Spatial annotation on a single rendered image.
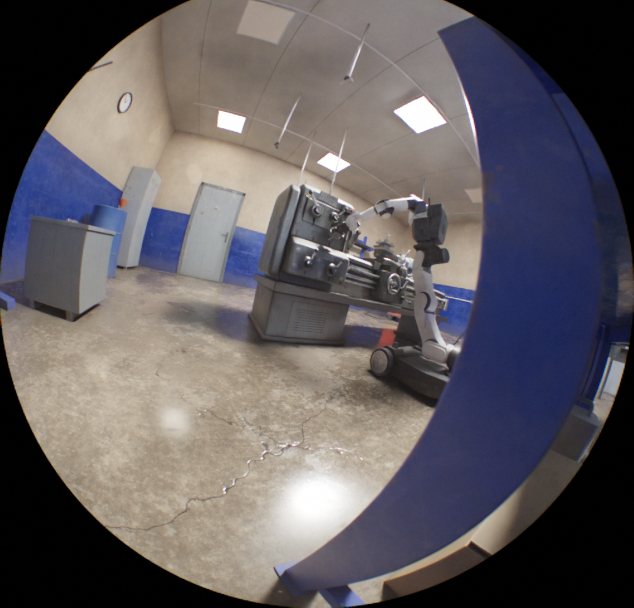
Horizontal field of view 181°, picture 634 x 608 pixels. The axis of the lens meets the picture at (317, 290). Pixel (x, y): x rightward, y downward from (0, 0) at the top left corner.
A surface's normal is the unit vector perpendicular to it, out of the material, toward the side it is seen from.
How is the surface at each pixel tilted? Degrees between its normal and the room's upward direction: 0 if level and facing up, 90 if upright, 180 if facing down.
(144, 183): 90
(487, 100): 90
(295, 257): 90
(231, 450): 0
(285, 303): 90
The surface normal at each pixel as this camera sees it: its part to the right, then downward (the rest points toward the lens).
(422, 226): -0.73, 0.00
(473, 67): -0.85, -0.18
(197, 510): 0.23, -0.97
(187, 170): 0.47, 0.15
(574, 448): -0.94, -0.21
